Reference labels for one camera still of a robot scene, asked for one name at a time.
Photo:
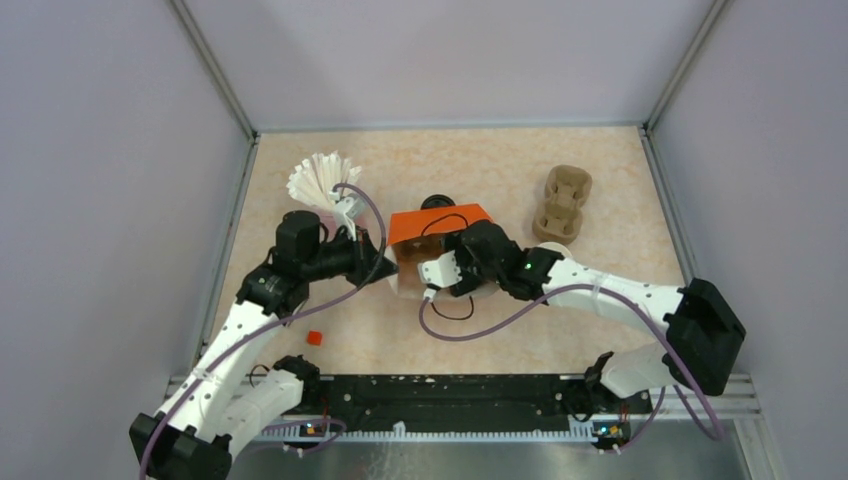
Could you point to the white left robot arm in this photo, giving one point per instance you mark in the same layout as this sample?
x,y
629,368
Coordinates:
x,y
203,427

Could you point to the single cardboard cup carrier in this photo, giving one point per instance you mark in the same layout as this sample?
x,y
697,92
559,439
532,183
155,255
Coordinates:
x,y
418,250

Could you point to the small red cube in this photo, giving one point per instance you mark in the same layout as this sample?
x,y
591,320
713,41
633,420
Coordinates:
x,y
314,338

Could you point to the cardboard cup carrier stack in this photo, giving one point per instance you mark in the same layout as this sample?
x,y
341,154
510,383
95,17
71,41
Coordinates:
x,y
559,216

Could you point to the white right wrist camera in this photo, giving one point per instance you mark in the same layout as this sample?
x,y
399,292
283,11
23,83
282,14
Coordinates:
x,y
438,277

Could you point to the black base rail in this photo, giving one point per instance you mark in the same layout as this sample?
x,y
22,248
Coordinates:
x,y
497,403

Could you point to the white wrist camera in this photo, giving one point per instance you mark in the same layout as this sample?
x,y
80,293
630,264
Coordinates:
x,y
438,277
345,210

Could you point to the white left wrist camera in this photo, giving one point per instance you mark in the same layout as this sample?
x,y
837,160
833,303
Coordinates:
x,y
345,210

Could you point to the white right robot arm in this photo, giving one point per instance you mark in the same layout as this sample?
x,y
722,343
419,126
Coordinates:
x,y
697,334

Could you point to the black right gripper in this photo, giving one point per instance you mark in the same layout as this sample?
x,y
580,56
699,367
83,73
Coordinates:
x,y
469,282

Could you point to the orange paper bag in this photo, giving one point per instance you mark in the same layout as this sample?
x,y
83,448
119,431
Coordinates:
x,y
421,235

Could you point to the brown paper cup stack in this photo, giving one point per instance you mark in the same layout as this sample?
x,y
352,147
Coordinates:
x,y
556,247

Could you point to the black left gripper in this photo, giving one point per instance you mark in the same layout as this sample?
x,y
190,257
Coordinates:
x,y
364,254

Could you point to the black lid stack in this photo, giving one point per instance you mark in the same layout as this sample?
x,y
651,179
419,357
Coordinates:
x,y
437,201

